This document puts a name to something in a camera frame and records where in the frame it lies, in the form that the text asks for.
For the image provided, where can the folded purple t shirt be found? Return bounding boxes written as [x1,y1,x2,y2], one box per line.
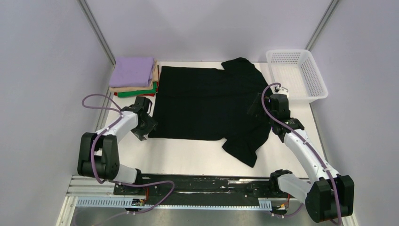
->
[109,57,155,88]

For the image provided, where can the folded red t shirt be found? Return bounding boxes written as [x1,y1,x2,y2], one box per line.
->
[109,65,160,98]

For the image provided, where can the white plastic laundry basket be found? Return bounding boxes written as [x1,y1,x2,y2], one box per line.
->
[265,49,328,103]

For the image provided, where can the folded beige t shirt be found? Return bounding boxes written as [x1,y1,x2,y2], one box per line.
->
[109,61,159,93]

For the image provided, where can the folded green t shirt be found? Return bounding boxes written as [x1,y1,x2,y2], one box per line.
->
[114,82,158,98]

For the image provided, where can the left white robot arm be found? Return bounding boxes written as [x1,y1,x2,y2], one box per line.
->
[77,97,158,194]

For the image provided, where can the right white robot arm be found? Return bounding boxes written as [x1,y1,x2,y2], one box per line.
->
[248,93,354,223]

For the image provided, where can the black t shirt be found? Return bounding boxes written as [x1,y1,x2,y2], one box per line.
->
[149,57,271,167]

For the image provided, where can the aluminium frame rail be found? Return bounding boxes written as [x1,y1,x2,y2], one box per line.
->
[66,175,351,202]

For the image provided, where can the white slotted cable duct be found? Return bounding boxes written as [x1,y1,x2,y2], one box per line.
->
[75,197,272,211]

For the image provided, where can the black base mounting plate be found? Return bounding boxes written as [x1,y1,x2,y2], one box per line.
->
[113,174,295,206]

